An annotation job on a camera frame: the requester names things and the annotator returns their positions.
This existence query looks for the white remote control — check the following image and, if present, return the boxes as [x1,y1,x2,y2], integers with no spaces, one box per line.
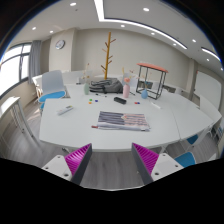
[56,105,73,116]

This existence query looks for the yellow wooden coat rack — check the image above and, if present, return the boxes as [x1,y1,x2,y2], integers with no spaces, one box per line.
[101,31,116,80]

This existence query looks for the blue chair seat far right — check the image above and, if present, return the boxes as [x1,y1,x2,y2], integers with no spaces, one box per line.
[187,135,198,145]

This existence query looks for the white whiteboard right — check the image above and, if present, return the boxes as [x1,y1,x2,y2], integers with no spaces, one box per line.
[194,71,222,108]

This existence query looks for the green vase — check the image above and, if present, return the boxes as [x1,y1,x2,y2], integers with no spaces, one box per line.
[84,83,90,95]

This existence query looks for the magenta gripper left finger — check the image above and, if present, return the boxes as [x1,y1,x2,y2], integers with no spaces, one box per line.
[42,143,93,186]

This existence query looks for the black rectangular case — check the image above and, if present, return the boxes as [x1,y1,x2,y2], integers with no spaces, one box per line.
[114,97,127,105]

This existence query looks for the round wall clock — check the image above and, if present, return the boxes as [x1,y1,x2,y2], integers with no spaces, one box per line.
[55,40,65,50]

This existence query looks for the striped folded towel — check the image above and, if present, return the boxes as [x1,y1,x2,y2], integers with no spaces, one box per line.
[95,111,150,131]

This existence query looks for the blue vase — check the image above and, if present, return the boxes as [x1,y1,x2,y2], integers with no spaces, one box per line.
[141,89,148,99]

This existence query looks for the white side table left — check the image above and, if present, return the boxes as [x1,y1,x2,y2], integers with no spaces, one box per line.
[0,96,33,137]

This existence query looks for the pink vase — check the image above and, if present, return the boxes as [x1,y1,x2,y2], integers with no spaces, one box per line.
[123,77,130,98]

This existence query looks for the white chair blue seat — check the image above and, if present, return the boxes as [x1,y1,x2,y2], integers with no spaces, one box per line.
[39,70,66,109]

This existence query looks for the grey curtain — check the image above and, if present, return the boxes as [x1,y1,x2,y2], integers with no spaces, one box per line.
[28,40,42,84]

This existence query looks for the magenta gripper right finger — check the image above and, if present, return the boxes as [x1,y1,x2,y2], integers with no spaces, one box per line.
[131,142,184,186]

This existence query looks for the black frame orange-top stand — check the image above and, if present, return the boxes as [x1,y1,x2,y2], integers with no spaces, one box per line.
[136,62,168,100]

